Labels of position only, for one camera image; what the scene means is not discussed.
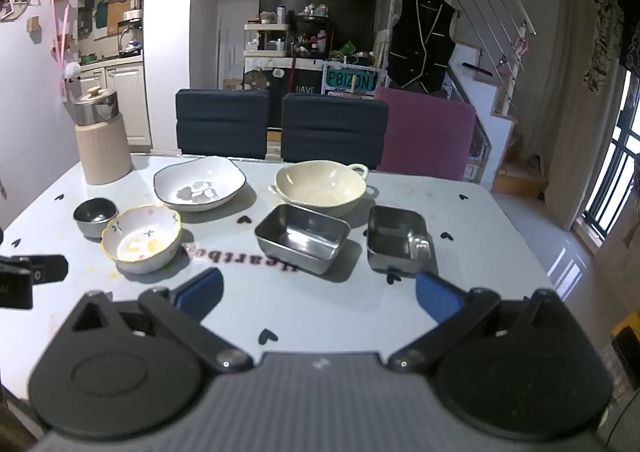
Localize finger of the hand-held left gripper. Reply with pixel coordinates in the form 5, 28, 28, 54
0, 254, 69, 285

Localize beige canister with metal lid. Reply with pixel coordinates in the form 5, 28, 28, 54
74, 86, 134, 185

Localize dark patterned hanging cloth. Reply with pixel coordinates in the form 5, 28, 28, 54
584, 0, 640, 93

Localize small steel bowl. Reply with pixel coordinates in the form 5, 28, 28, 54
73, 198, 120, 239

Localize metal stair railing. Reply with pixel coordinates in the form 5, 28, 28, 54
449, 0, 537, 100

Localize black vest with white trim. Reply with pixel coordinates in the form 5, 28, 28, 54
388, 0, 457, 94

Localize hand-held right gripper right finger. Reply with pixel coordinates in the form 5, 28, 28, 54
387, 272, 569, 374

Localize white kitchen base cabinets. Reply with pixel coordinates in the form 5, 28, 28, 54
77, 60, 152, 149

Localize black window grille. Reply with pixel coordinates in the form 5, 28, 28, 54
581, 66, 640, 243

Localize white plate with dark rim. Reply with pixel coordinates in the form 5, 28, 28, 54
153, 155, 249, 212

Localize rectangular steel tray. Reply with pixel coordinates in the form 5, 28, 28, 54
255, 204, 351, 275

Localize cream bowl with handles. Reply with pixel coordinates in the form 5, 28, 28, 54
268, 160, 378, 223

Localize floral yellow-rimmed bowl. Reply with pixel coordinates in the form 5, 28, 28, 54
100, 205, 183, 275

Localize teal sign box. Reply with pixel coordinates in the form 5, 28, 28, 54
322, 60, 377, 96

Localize beige curtain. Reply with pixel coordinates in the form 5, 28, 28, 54
542, 0, 632, 233

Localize pink hanging ribbon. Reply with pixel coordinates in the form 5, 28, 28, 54
49, 0, 82, 103

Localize cluttered storage shelf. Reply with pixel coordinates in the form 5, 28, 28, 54
243, 3, 337, 68

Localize pink chair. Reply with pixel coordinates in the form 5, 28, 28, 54
374, 86, 477, 181

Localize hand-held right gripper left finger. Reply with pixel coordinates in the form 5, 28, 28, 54
71, 267, 255, 374

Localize dark grey chair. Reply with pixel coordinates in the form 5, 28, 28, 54
175, 88, 271, 161
281, 92, 390, 165

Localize wooden staircase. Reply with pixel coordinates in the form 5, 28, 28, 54
491, 82, 552, 199

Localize steel tray with compartment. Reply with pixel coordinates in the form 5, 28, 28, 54
367, 205, 432, 277

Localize yellow box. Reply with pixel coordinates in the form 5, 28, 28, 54
609, 311, 640, 375

